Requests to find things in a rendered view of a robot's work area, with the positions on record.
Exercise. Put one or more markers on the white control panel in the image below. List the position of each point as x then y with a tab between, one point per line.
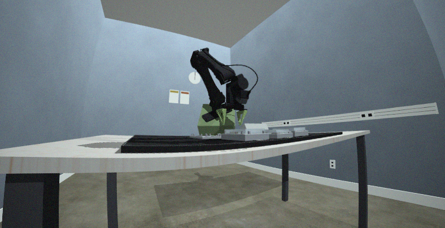
254	126

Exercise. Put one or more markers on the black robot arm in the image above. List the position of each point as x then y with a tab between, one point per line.
235	93

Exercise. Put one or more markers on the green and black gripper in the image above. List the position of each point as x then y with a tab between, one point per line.
226	107

